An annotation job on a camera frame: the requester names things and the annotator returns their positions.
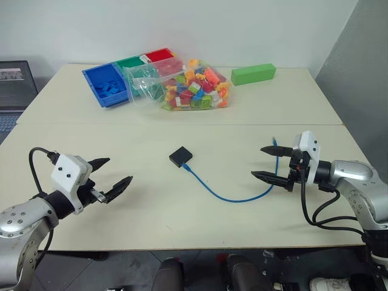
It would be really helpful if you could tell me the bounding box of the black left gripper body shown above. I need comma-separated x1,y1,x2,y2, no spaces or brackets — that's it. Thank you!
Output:
78,178,107,209

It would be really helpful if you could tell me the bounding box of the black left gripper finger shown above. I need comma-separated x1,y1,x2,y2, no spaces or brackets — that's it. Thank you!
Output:
87,157,111,175
104,175,135,204

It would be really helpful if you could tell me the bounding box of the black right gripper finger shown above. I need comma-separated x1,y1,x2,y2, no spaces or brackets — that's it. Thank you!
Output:
250,170,295,193
260,145,294,158

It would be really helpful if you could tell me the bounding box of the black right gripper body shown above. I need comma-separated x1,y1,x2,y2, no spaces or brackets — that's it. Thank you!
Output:
289,150,310,186

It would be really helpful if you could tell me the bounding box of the small black box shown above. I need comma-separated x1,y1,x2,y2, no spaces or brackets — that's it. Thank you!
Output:
169,145,194,168

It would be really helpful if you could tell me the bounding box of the long green block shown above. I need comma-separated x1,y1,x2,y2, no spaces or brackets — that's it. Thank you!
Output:
230,63,277,87

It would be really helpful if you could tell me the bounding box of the blue plastic bin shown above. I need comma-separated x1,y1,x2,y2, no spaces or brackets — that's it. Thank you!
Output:
81,62,132,109

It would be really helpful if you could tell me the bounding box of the dark rounded shape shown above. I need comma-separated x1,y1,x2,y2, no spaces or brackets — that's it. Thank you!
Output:
226,253,273,291
154,257,185,291

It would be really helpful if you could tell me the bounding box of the clear bag of coloured blocks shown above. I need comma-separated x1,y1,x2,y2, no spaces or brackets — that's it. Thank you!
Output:
122,58,235,113

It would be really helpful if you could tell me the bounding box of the green plastic bin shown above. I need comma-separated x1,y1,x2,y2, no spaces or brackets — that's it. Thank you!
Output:
116,55,158,98

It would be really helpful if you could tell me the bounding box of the grey laptop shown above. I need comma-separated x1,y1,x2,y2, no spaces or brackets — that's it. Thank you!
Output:
0,60,39,146

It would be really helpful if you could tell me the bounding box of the white shoe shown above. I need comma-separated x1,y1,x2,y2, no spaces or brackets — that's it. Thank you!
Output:
309,276,349,291

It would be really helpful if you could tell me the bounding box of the red plastic bin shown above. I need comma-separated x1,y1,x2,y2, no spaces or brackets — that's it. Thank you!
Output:
144,47,186,76

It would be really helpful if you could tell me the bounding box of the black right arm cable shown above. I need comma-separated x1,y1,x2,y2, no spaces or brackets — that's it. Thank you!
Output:
298,156,369,240

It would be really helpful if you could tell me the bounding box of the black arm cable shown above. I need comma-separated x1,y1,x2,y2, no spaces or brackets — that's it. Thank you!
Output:
298,156,369,240
28,147,60,198

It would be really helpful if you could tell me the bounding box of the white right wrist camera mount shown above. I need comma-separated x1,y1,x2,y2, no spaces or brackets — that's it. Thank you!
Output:
292,130,321,185

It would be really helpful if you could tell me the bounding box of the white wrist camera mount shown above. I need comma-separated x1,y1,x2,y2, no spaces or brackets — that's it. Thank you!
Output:
50,153,93,215
292,130,321,185

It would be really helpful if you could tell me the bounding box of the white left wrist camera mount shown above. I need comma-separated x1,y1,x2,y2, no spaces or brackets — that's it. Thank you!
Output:
50,153,93,215

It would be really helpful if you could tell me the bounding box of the blue cable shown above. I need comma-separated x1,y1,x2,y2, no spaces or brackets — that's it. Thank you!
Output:
181,136,281,203

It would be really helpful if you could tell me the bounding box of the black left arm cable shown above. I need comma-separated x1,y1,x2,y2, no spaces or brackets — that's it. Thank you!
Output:
28,147,60,198

